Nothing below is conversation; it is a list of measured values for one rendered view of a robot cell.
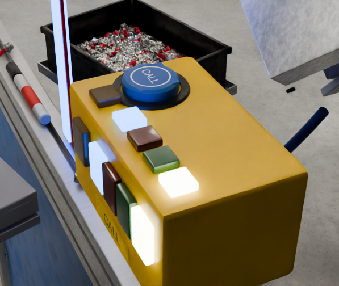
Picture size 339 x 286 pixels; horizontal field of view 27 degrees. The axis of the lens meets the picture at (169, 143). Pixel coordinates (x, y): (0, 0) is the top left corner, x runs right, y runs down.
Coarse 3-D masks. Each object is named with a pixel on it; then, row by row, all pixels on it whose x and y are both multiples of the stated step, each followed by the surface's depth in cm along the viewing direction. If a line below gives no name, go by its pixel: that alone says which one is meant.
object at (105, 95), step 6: (90, 90) 49; (96, 90) 49; (102, 90) 49; (108, 90) 49; (114, 90) 49; (90, 96) 49; (96, 96) 48; (102, 96) 48; (108, 96) 48; (114, 96) 48; (120, 96) 48; (96, 102) 48; (102, 102) 48; (108, 102) 48; (114, 102) 48; (120, 102) 48
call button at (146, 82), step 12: (132, 72) 50; (144, 72) 50; (156, 72) 50; (168, 72) 50; (132, 84) 49; (144, 84) 49; (156, 84) 49; (168, 84) 49; (132, 96) 49; (144, 96) 48; (156, 96) 48; (168, 96) 49
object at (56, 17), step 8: (56, 0) 70; (56, 8) 70; (56, 16) 71; (56, 24) 72; (56, 32) 73; (56, 40) 74; (56, 48) 74; (56, 56) 75; (64, 64) 74; (64, 72) 75; (64, 80) 75; (64, 88) 76; (64, 96) 76; (64, 104) 77; (64, 112) 78; (64, 120) 79; (64, 128) 80
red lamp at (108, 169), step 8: (104, 168) 45; (112, 168) 45; (104, 176) 46; (112, 176) 44; (104, 184) 46; (112, 184) 44; (104, 192) 47; (112, 192) 45; (112, 200) 45; (112, 208) 46
